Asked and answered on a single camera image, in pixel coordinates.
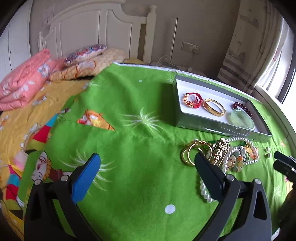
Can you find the dark red bead bracelet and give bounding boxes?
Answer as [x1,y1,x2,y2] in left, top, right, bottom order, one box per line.
[232,101,254,119]

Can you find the gold hoop bangles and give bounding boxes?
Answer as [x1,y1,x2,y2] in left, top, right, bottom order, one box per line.
[181,140,213,166]

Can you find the red cord gold bracelet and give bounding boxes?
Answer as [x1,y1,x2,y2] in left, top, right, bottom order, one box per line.
[182,92,204,108]

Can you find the grey jewelry tray box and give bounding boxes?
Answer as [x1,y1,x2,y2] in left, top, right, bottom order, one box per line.
[174,75,272,143]

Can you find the pale green jade bangle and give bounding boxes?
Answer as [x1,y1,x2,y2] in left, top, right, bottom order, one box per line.
[230,108,255,131]

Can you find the gold bangle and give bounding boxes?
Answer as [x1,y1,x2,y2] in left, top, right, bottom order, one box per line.
[203,98,226,117]

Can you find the yellow floral bedsheet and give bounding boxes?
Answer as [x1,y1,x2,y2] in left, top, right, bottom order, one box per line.
[1,80,89,240]

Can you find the green cartoon blanket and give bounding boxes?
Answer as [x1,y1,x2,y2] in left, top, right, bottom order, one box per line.
[18,63,293,240]

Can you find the striped curtain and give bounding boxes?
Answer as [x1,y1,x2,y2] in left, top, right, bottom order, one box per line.
[217,1,294,97]

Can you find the pink folded quilt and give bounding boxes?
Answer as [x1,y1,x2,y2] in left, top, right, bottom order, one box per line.
[1,49,65,111]

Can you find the beige floral pillow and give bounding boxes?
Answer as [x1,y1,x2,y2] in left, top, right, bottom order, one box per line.
[49,48,126,81]

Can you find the patterned pillow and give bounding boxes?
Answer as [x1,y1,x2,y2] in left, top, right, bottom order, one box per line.
[64,44,107,66]

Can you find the white wardrobe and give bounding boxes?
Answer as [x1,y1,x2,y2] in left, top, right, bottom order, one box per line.
[0,1,33,80]

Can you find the white bed headboard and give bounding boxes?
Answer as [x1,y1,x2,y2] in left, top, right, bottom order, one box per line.
[38,1,157,64]

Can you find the white pearl necklace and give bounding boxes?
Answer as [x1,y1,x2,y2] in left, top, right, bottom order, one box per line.
[199,136,260,204]

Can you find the multicolour stone bead bracelet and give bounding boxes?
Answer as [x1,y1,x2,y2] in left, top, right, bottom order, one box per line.
[227,146,251,172]

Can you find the gold chain bracelet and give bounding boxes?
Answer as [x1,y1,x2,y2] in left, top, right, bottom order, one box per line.
[209,138,231,166]

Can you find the white cable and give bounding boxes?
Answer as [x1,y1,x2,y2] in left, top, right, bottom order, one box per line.
[157,55,176,69]

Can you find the wall power socket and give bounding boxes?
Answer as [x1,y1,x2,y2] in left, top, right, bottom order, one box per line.
[181,42,200,54]

